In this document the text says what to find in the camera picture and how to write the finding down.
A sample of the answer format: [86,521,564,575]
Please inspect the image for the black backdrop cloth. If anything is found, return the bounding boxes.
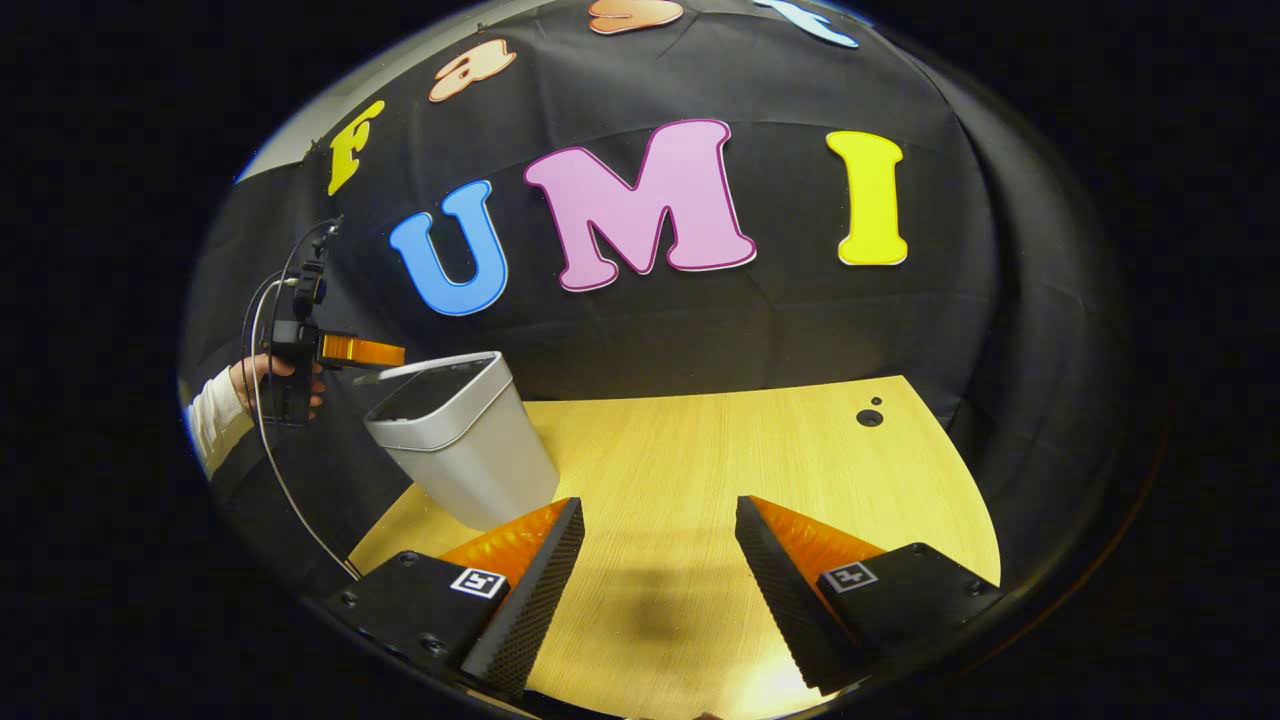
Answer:
[180,0,1131,601]

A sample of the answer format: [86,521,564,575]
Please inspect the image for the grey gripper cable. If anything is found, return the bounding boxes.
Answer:
[250,280,361,581]

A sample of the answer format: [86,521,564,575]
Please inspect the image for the white desktop garbage bin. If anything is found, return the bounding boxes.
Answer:
[363,350,561,532]

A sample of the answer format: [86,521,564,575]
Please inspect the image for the wooden desktop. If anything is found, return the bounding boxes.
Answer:
[348,375,1003,720]

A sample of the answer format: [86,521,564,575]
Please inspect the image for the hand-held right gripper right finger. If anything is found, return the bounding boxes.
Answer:
[735,495,1004,696]

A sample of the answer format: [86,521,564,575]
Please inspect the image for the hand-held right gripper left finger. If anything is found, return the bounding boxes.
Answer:
[322,497,588,701]

